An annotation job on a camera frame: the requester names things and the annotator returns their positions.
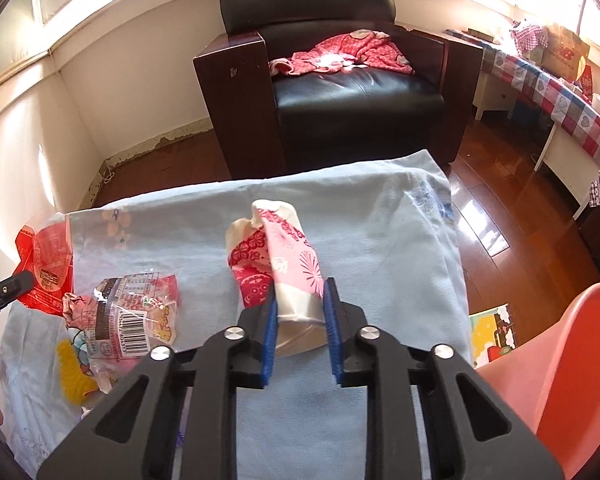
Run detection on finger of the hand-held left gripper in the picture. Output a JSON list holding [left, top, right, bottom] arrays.
[[0, 269, 35, 328]]

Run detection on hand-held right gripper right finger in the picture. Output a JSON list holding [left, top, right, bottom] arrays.
[[323, 276, 566, 480]]

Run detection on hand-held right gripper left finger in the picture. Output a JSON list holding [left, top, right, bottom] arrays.
[[36, 287, 281, 480]]

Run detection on red plastic bag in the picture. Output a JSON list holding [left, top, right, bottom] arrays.
[[12, 212, 76, 317]]

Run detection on cloud print wrapper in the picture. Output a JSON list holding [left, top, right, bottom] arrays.
[[55, 292, 131, 376]]

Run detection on plain yellow foam net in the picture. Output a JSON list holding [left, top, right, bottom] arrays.
[[57, 342, 106, 406]]

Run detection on clear wrapper with brown print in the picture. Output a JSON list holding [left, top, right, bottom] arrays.
[[92, 272, 181, 361]]

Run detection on pink plastic basin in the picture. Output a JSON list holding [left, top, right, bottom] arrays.
[[475, 282, 600, 480]]

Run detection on light blue bed sheet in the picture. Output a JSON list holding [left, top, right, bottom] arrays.
[[0, 149, 473, 480]]

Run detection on colourful cartoon card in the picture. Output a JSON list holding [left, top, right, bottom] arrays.
[[469, 302, 518, 368]]

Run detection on black leather armchair wooden arms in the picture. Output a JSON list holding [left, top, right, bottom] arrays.
[[193, 0, 483, 181]]

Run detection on pink dotted cloth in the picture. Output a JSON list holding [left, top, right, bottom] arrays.
[[269, 30, 415, 78]]

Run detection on checkered cloth side table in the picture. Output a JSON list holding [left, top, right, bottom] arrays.
[[442, 29, 600, 208]]

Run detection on red packet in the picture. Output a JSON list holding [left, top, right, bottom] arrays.
[[577, 65, 596, 103]]

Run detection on red checkered cloth bundle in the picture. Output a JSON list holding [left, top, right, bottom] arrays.
[[510, 19, 551, 53]]

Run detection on brown paper shopping bag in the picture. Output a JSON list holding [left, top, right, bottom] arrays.
[[540, 25, 592, 83]]

